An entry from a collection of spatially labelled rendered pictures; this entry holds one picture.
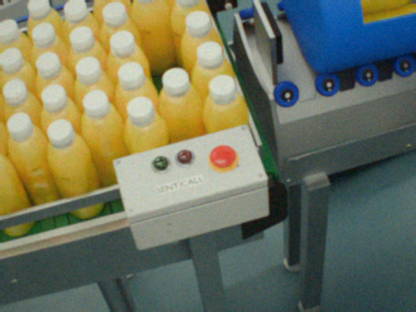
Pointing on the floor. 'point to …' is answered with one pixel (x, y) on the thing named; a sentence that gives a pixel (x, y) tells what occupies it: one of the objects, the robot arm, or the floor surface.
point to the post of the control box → (208, 271)
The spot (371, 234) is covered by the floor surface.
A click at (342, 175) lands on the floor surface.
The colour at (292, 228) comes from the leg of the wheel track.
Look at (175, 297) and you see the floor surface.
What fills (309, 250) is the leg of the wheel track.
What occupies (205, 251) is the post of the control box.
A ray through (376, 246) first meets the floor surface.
